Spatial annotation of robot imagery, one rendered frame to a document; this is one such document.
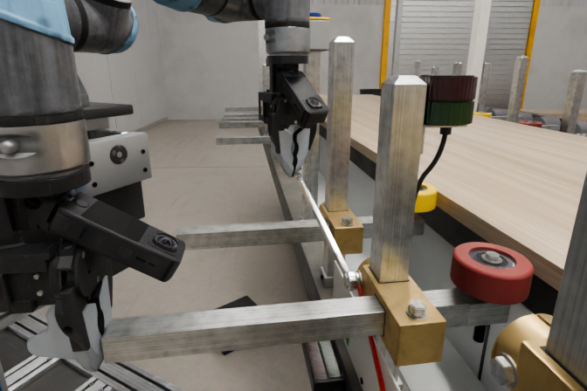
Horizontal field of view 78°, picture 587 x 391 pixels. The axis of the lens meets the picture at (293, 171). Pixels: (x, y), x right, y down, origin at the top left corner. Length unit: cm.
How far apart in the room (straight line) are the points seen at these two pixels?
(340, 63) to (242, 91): 763
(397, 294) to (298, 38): 41
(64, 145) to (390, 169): 30
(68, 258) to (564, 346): 35
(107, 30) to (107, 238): 60
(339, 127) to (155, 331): 41
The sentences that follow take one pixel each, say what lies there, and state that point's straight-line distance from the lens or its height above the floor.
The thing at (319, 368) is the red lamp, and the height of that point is 70.
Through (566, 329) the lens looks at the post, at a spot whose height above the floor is 99.
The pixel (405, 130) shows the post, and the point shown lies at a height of 105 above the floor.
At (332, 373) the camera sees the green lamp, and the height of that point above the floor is 70.
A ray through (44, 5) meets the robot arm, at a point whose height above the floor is 116.
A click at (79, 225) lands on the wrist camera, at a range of 36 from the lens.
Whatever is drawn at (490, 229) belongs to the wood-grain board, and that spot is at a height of 89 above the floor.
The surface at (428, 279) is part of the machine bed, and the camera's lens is 83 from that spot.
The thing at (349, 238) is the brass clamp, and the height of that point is 84.
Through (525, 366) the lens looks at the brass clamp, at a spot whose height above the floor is 96.
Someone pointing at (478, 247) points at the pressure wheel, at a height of 91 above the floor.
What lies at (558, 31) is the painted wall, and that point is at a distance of 1028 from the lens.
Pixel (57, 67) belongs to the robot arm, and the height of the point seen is 111.
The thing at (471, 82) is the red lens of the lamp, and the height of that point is 110.
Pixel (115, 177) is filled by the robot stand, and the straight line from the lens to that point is 71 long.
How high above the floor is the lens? 111
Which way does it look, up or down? 16 degrees down
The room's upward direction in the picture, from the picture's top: straight up
